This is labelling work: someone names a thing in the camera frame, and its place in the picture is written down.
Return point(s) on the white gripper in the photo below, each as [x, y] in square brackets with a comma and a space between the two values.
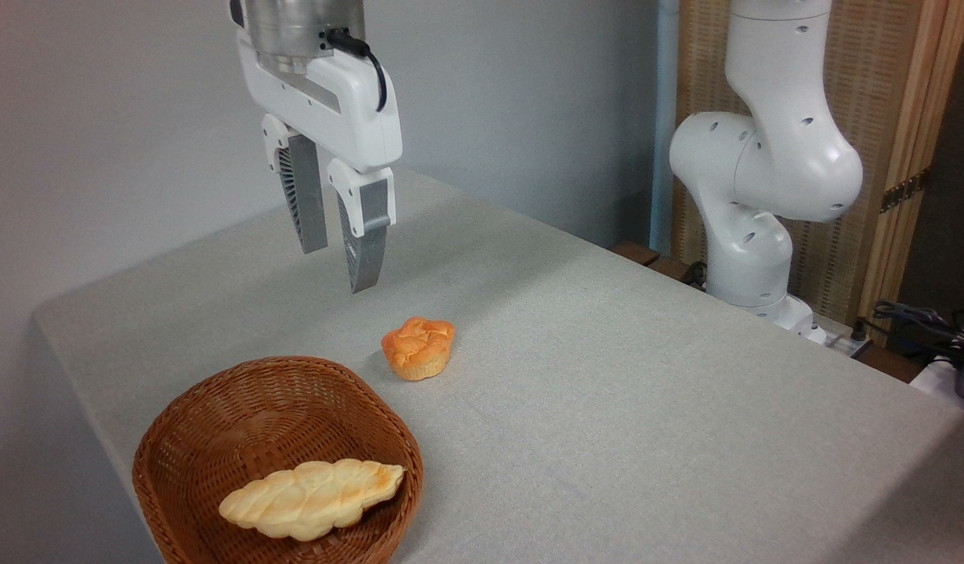
[349, 110]

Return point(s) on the round orange bread bun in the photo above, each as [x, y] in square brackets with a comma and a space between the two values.
[418, 348]

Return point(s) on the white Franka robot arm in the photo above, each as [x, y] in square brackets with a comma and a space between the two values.
[780, 157]

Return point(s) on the long braided pale bread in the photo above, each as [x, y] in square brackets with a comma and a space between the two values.
[313, 501]

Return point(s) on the brown wicker basket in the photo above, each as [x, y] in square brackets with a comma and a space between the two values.
[184, 486]

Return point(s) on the brown wooden board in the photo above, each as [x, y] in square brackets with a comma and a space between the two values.
[646, 257]

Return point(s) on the light blue vertical pipe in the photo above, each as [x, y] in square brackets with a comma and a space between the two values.
[664, 117]

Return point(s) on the grey tablecloth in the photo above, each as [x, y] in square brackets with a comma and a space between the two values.
[607, 439]

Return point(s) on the white power strip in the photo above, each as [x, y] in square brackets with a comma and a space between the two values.
[849, 343]

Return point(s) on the wooden bamboo folding screen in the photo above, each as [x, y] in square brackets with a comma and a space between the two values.
[882, 78]

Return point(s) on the brass screen hinge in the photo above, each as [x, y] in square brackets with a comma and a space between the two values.
[905, 190]

